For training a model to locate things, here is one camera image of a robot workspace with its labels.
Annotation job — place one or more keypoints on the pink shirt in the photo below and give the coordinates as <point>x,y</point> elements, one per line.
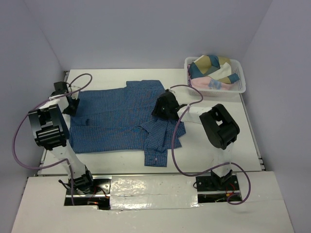
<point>215,78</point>

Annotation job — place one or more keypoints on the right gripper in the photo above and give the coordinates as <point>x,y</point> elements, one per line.
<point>157,111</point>

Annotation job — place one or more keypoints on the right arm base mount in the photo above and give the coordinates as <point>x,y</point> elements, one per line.
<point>207,192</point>

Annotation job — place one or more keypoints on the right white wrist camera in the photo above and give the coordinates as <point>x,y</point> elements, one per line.
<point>172,91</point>

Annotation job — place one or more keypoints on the white plastic laundry basket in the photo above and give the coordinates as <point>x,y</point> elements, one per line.
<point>238,88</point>

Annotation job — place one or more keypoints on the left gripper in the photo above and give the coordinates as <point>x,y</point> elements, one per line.
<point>73,111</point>

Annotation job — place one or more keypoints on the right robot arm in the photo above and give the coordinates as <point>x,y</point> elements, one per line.
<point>220,127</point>

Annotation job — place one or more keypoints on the blue checked long sleeve shirt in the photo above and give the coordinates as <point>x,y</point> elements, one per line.
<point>120,119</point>

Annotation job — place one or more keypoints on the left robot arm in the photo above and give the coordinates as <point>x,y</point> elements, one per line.
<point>51,132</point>

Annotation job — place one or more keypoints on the silver foil tape panel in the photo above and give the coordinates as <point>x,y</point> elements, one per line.
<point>152,192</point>

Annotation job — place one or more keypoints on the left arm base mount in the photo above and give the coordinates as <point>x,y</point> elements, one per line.
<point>99,195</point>

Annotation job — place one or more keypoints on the teal tan patterned shirt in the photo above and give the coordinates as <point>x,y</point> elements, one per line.
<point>204,62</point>

